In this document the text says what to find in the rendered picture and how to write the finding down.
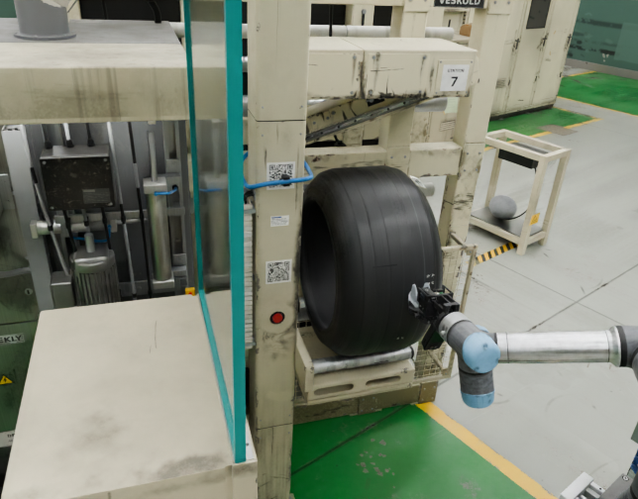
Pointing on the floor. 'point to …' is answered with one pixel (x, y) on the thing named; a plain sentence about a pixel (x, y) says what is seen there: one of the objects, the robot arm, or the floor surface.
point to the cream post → (278, 454)
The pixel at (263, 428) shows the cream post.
